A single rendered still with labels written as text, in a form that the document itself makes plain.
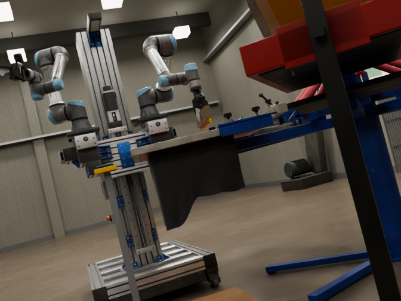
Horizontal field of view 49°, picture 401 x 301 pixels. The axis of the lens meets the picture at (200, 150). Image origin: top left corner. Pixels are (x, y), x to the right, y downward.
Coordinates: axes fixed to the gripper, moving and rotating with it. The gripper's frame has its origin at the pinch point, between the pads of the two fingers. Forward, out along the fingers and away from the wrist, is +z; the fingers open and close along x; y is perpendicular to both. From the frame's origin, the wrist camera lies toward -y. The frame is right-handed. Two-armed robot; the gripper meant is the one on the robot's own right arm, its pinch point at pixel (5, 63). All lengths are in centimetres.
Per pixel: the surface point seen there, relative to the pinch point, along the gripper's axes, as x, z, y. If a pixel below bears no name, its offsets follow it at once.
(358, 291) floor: -183, 0, 144
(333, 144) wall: -279, -722, 61
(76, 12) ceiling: 322, -871, -367
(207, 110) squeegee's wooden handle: -114, -7, 41
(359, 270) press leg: -187, -18, 138
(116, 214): -52, -17, 95
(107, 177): -48, -17, 72
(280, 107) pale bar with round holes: -155, -4, 45
